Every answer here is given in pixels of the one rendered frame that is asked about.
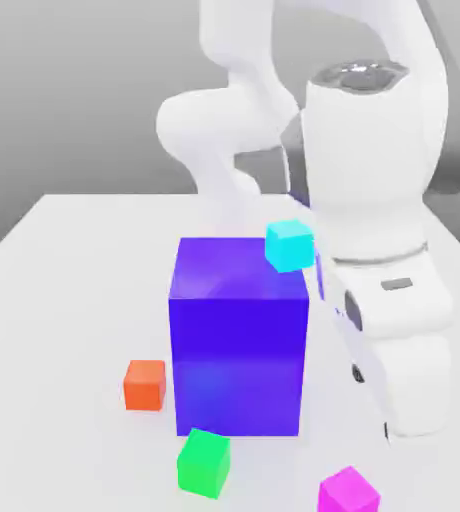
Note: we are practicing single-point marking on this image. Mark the small magenta cube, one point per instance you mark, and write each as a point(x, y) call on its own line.
point(348, 492)

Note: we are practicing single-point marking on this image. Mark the large purple box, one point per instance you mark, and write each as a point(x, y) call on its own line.
point(238, 340)

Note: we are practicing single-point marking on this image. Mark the small cyan cube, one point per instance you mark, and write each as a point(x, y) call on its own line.
point(290, 248)

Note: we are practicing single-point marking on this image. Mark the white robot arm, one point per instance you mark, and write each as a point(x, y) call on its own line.
point(366, 160)

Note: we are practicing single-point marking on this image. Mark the small green cube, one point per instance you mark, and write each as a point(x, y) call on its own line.
point(202, 464)

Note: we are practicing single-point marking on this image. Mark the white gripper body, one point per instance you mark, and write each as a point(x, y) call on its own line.
point(414, 384)

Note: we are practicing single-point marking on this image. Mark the small orange cube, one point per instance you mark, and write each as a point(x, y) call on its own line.
point(144, 386)

